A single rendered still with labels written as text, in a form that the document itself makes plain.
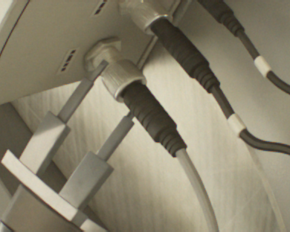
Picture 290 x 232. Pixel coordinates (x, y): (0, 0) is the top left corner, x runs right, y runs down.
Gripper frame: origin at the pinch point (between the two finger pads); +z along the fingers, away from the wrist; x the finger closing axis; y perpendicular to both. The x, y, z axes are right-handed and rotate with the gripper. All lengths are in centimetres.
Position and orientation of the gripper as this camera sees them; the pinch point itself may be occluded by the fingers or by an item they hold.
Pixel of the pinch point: (123, 81)
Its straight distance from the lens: 87.4
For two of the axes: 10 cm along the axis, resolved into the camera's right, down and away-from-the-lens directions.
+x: -3.2, -3.2, -8.9
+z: 6.0, -8.0, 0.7
